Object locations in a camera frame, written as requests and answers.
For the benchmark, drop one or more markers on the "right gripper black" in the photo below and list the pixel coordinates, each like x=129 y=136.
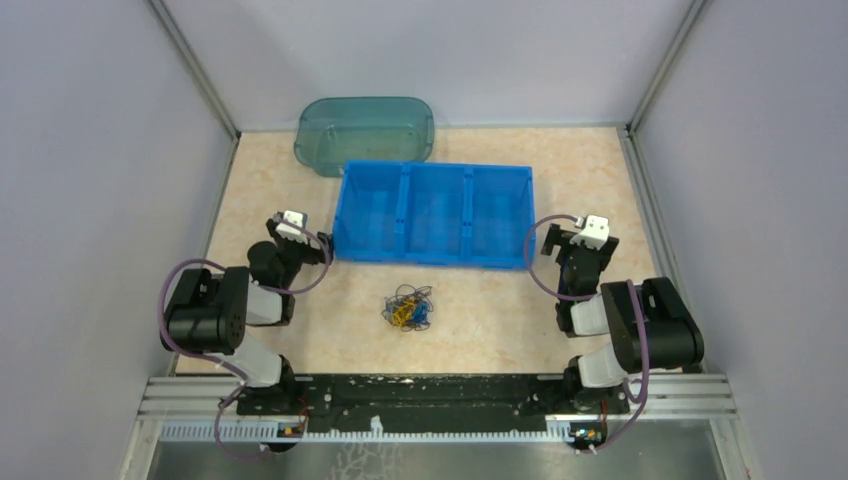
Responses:
x=561 y=238

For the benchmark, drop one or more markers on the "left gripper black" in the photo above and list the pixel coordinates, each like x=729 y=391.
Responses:
x=322 y=254

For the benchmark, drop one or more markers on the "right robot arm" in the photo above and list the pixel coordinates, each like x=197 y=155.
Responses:
x=648 y=325

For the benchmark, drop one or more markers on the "blue three-compartment bin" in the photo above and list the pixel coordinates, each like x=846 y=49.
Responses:
x=435 y=214

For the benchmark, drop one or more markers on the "teal transparent plastic tub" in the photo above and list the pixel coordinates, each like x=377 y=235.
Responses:
x=332 y=131

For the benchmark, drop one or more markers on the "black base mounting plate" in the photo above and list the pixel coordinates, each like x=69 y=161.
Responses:
x=426 y=403

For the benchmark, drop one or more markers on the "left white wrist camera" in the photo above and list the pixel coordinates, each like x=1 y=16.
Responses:
x=291 y=225

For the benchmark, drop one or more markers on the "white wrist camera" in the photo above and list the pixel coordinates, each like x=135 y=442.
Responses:
x=593 y=232
x=291 y=225

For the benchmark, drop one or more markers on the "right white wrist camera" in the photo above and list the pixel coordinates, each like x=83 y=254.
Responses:
x=593 y=232

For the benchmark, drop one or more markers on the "aluminium frame rail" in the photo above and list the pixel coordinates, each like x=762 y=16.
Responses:
x=670 y=396

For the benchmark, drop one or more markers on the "white cable duct strip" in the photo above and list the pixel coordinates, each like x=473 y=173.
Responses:
x=272 y=432

